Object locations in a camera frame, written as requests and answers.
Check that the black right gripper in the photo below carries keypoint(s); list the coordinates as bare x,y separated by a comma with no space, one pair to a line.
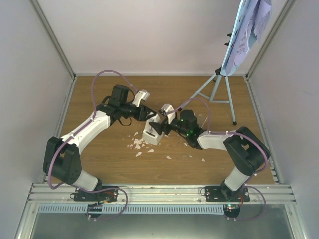
159,128

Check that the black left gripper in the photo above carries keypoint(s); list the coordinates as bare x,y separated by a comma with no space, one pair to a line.
144,110

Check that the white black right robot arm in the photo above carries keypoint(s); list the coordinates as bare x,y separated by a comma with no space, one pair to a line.
247,152

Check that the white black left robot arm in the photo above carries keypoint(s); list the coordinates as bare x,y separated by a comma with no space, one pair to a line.
62,156

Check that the white plastic debris pile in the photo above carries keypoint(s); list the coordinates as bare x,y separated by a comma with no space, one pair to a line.
138,146

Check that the sheet music papers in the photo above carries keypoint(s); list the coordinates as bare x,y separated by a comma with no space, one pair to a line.
254,23

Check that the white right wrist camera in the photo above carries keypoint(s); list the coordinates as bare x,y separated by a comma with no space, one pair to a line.
171,112

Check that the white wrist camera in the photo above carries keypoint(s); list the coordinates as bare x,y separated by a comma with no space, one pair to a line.
171,112
141,95

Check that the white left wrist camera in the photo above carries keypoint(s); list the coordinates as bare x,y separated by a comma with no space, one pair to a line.
141,95

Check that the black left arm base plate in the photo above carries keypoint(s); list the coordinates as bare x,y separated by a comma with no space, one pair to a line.
109,194

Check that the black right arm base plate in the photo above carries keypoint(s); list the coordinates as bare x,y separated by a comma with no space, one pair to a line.
219,194

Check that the grey slotted cable duct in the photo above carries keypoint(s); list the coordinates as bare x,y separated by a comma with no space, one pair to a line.
133,209

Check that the aluminium frame post left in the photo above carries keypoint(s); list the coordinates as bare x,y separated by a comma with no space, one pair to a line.
47,27

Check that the aluminium frame post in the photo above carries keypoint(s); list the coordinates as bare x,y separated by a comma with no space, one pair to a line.
270,36
47,27

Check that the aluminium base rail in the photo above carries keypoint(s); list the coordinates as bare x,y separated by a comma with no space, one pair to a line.
169,195

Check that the aluminium frame post right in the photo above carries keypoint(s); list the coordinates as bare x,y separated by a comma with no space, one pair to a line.
270,36

